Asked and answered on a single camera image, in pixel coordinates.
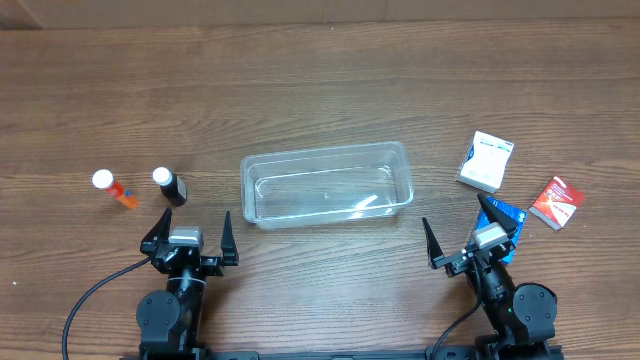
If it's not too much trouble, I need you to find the clear plastic container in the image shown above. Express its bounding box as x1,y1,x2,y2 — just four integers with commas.
240,141,414,230

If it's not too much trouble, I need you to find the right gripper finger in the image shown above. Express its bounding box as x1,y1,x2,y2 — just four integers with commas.
477,193,518,234
422,217,445,269

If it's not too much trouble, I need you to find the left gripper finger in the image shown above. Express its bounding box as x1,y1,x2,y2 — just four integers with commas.
220,211,239,266
141,208,172,245

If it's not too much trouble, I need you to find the blue medicine box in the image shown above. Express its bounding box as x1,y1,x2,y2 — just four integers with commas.
472,195,528,265

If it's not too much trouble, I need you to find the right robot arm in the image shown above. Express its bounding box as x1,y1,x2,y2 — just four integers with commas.
422,193,564,359

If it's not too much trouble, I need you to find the black bottle white cap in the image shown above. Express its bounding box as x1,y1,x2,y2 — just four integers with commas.
152,167,188,207

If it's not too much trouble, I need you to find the red medicine box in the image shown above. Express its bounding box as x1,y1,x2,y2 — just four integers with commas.
529,176,585,230

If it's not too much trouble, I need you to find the orange pill bottle white cap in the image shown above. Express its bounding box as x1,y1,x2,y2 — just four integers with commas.
92,169,139,209

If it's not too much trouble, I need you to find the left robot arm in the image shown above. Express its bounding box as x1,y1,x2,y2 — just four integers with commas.
136,208,239,359

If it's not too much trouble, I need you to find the white medicine box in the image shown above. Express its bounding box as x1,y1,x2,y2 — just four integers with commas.
456,131,514,193

